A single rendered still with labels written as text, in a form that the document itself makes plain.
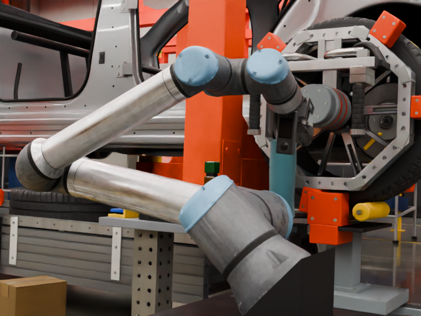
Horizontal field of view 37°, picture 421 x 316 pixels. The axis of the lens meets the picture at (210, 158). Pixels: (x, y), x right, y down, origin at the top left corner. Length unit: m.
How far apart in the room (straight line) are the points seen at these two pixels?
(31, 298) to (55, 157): 0.97
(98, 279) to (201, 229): 1.43
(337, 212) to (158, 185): 0.73
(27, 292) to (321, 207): 1.13
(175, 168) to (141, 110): 3.96
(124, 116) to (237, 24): 0.98
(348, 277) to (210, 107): 0.77
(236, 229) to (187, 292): 1.18
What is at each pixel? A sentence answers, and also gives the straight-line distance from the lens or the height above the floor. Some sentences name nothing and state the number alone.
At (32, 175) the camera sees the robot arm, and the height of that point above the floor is 0.60.
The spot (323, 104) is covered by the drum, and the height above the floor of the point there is 0.85.
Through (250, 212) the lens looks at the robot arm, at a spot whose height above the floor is 0.54.
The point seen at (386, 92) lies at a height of 0.97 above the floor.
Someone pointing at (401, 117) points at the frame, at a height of 0.82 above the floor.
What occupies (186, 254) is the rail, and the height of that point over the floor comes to 0.31.
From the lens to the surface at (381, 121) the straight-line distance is 2.65.
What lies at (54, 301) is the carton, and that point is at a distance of 2.58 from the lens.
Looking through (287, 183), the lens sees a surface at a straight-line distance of 2.09.
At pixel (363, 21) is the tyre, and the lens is 2.27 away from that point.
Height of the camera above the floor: 0.63
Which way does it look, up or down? 1 degrees up
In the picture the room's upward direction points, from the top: 2 degrees clockwise
